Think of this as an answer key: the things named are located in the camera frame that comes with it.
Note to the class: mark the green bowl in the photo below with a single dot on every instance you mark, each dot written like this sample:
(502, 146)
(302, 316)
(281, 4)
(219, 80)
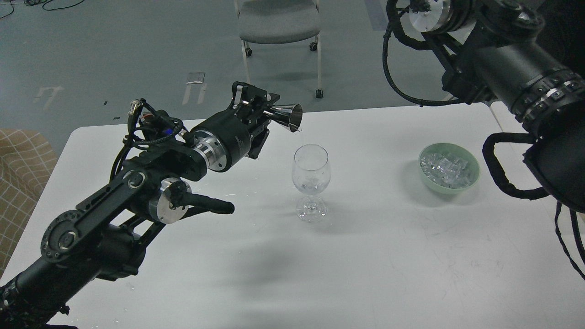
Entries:
(448, 168)

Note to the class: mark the clear wine glass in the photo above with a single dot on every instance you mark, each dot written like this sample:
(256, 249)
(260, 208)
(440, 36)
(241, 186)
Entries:
(311, 175)

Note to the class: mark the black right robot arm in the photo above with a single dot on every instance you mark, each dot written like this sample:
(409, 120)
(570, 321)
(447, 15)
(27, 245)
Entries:
(489, 51)

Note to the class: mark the checkered beige sofa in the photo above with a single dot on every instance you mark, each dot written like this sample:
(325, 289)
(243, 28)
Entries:
(27, 161)

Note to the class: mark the steel double jigger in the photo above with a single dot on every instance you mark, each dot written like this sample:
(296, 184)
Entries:
(289, 116)

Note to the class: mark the grey office chair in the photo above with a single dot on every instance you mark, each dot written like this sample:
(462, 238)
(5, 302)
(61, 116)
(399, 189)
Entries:
(279, 22)

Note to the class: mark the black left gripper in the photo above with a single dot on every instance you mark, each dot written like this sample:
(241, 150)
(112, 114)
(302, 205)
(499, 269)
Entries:
(238, 132)

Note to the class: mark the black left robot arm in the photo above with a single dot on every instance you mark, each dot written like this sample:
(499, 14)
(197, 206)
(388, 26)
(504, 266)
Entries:
(107, 234)

